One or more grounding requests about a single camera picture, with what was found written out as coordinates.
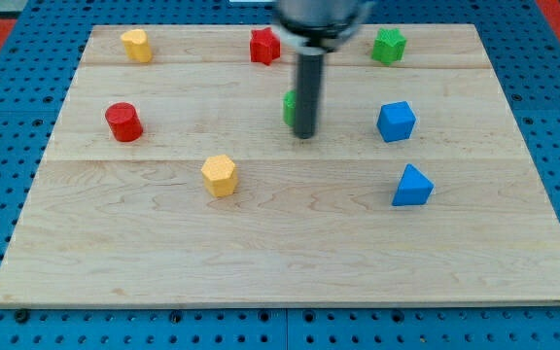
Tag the wooden board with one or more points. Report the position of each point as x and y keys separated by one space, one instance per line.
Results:
x=117 y=225

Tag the green block behind rod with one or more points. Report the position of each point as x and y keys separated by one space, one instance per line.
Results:
x=289 y=105

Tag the green star block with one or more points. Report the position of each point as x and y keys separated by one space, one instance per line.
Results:
x=388 y=46

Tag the red star block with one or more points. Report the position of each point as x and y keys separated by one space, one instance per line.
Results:
x=264 y=45

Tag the red cylinder block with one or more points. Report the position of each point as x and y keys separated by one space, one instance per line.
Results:
x=124 y=122

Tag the yellow heart block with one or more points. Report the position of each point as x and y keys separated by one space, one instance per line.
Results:
x=136 y=45

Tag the yellow hexagon block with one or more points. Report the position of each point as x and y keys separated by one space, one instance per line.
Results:
x=219 y=175

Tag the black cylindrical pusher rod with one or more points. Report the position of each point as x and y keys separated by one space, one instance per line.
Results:
x=308 y=82

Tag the blue triangle block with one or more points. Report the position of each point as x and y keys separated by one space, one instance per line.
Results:
x=414 y=188

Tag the blue cube block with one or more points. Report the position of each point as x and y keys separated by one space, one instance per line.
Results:
x=395 y=121

